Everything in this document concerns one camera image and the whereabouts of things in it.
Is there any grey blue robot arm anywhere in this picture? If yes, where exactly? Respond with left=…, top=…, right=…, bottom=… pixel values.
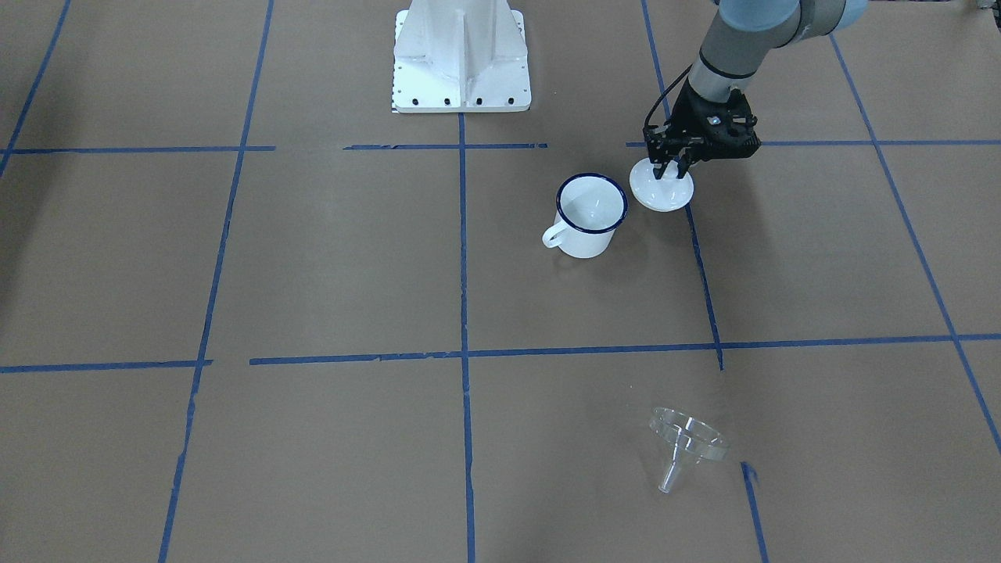
left=643, top=1, right=868, bottom=181

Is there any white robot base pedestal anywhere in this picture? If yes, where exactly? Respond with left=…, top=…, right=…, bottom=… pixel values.
left=391, top=1, right=533, bottom=113

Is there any white enamel mug blue rim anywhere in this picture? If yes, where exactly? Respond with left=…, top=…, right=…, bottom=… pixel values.
left=541, top=174, right=628, bottom=259

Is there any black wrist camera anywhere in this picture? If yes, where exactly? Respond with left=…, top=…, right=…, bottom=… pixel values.
left=643, top=124, right=686, bottom=165

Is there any white ceramic lid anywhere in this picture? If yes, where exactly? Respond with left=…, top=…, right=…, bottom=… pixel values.
left=629, top=158, right=694, bottom=213

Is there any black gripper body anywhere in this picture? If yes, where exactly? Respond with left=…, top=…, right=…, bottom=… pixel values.
left=671, top=82, right=762, bottom=164

